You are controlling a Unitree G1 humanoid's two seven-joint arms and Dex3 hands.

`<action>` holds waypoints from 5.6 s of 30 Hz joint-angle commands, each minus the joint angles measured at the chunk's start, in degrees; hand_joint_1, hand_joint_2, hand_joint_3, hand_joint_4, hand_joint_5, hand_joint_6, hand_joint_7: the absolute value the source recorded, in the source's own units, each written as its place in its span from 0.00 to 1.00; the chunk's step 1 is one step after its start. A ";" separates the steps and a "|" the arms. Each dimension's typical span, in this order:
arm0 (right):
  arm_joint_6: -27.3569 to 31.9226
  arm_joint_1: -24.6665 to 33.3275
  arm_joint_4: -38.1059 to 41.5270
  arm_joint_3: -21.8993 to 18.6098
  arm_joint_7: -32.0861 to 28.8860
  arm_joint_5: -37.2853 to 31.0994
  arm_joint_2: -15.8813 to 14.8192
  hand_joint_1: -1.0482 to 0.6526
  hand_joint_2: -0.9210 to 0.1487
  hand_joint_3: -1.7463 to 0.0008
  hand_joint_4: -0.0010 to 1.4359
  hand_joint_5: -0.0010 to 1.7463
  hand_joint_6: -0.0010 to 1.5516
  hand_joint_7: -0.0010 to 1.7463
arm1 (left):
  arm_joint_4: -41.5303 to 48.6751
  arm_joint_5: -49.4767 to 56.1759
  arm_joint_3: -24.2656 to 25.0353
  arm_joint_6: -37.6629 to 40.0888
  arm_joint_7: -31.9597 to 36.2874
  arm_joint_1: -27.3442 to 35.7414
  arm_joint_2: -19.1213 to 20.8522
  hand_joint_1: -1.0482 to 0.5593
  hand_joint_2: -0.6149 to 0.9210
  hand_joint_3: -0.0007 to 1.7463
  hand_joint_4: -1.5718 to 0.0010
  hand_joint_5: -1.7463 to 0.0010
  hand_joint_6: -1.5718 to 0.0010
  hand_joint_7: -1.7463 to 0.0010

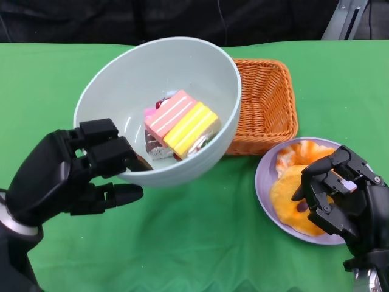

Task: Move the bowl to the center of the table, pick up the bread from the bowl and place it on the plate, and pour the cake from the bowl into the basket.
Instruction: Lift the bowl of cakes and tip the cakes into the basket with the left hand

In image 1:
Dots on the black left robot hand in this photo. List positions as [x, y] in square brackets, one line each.
[45, 182]

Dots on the yellow layered cake slice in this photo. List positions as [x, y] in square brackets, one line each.
[194, 127]

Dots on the green tablecloth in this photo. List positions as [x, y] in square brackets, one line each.
[182, 237]

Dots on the grey metal frame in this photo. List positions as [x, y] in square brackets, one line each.
[337, 21]

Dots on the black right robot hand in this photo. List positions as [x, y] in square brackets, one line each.
[364, 213]

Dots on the black backdrop curtain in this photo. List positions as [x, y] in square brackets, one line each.
[91, 18]

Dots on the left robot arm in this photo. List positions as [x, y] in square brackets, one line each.
[15, 258]

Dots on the orange striped bread bun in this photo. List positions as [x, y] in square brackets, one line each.
[285, 188]

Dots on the lilac plate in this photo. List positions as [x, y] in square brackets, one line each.
[264, 188]

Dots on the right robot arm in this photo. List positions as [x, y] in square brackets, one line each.
[370, 273]

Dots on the grey bowl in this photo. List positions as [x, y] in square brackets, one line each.
[152, 67]

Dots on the orange wicker basket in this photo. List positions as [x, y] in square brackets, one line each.
[267, 106]

